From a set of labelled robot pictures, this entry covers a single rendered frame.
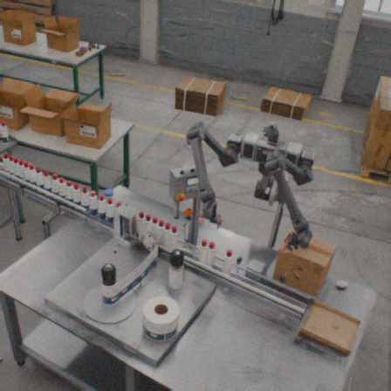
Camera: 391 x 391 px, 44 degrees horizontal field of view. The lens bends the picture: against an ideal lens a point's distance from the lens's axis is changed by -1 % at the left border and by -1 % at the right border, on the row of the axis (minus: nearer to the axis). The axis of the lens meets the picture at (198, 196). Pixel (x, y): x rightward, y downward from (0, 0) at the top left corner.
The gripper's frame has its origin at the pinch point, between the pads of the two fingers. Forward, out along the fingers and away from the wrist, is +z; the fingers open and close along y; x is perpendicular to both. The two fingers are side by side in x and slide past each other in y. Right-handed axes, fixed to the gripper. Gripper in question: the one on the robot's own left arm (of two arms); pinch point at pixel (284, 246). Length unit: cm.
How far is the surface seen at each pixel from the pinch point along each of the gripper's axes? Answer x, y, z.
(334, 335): 53, 27, 0
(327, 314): 49, 12, 4
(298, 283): 27.8, -0.5, 12.1
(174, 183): -72, -2, 27
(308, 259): 15.9, -0.6, -5.9
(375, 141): 99, -311, 16
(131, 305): -42, 54, 69
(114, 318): -45, 67, 72
